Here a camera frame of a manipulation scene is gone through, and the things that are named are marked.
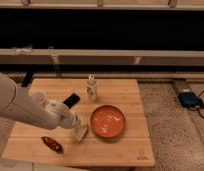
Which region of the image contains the blue power adapter box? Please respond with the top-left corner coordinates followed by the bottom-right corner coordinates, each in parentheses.
top-left (178, 91), bottom-right (199, 107)

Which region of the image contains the dried red chili pepper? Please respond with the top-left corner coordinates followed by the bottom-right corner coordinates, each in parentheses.
top-left (42, 136), bottom-right (63, 153)

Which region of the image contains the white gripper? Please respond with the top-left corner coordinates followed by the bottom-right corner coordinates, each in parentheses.
top-left (45, 100), bottom-right (81, 129)

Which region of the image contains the orange bowl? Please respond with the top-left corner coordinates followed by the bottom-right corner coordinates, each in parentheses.
top-left (90, 105), bottom-right (126, 138)

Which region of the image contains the white plastic cup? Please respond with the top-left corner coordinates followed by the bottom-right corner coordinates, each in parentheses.
top-left (31, 92), bottom-right (47, 106)

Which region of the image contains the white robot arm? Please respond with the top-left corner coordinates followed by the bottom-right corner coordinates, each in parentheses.
top-left (0, 72), bottom-right (81, 130)

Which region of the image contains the white sponge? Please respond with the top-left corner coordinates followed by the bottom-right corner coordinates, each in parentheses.
top-left (74, 125), bottom-right (88, 142)

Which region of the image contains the small clear bottle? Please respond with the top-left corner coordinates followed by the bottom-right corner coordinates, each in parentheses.
top-left (87, 75), bottom-right (97, 101)

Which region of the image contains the black cable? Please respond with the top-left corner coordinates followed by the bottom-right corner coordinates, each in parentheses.
top-left (189, 83), bottom-right (204, 120)

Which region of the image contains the long wooden bench rail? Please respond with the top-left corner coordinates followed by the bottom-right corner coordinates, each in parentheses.
top-left (0, 48), bottom-right (204, 64)

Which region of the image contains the black rectangular device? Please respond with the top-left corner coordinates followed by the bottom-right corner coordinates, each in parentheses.
top-left (63, 93), bottom-right (80, 108)

